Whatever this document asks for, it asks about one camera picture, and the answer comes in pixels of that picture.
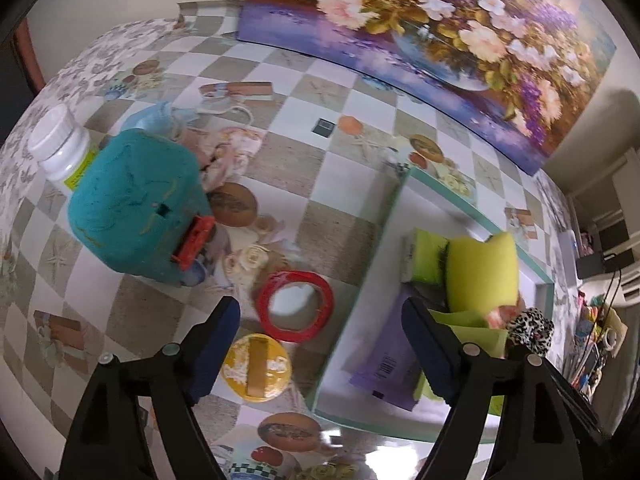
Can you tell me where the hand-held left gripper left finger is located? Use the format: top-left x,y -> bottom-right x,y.
59,296 -> 242,480

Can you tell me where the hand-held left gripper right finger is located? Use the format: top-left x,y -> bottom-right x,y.
401,296 -> 613,480

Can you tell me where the white tray with teal rim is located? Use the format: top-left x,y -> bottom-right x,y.
310,165 -> 556,443

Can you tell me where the green tissue pack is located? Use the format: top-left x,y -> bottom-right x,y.
400,228 -> 451,286

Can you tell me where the purple packet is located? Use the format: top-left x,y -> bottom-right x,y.
350,302 -> 426,411

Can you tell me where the yellow round tin lid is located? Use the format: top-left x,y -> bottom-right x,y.
221,332 -> 292,402

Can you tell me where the lime green packet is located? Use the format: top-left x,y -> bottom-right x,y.
412,310 -> 508,413

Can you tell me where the red tape roll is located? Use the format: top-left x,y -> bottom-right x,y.
256,270 -> 335,343

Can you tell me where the peach fluffy scrunchie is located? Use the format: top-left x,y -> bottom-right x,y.
485,305 -> 523,331

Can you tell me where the yellow sponge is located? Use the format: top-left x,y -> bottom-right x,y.
446,232 -> 521,313

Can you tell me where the leopard print scrunchie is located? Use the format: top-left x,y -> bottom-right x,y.
505,308 -> 556,358

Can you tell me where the red plastic toy clip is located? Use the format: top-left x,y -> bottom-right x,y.
171,215 -> 217,267

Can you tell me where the pile of colourful clutter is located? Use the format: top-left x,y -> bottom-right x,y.
572,290 -> 629,397

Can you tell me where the dark electronic device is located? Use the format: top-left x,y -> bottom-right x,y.
575,220 -> 633,281

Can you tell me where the checkered printed tablecloth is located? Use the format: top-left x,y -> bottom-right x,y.
0,2 -> 581,480

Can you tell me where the pink printed pouch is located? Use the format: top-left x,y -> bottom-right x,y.
197,127 -> 266,193

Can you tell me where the blue face mask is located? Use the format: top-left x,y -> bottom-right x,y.
122,101 -> 201,141

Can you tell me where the white plastic bottle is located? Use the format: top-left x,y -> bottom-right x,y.
27,104 -> 101,196

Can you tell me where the flower painting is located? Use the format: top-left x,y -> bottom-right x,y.
237,0 -> 618,176

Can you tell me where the red-brown chair back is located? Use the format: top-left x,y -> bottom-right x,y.
15,17 -> 47,92

